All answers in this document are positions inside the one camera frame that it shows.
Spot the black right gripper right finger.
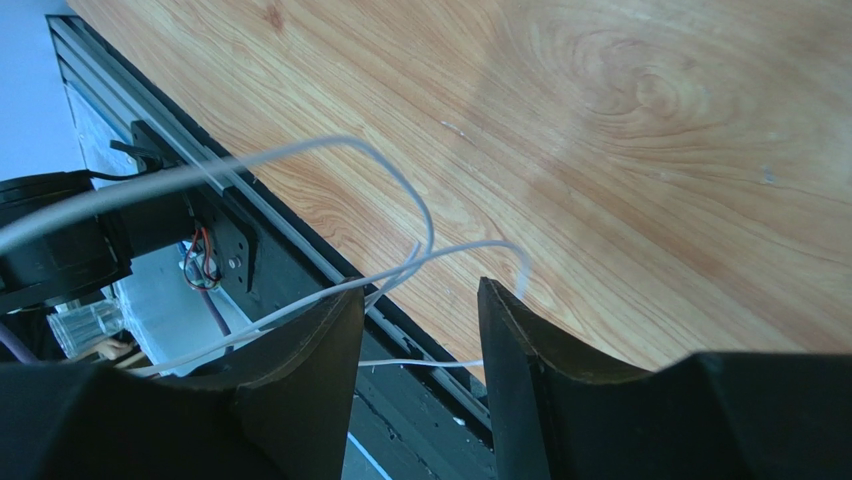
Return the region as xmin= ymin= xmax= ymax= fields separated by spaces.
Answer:
xmin=478 ymin=278 xmax=851 ymax=479

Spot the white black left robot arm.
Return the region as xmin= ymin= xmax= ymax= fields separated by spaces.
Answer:
xmin=1 ymin=193 xmax=196 ymax=314

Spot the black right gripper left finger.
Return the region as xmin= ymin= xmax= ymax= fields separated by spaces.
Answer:
xmin=1 ymin=290 xmax=364 ymax=479

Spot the aluminium frame rail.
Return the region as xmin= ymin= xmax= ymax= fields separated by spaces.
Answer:
xmin=48 ymin=15 xmax=491 ymax=429

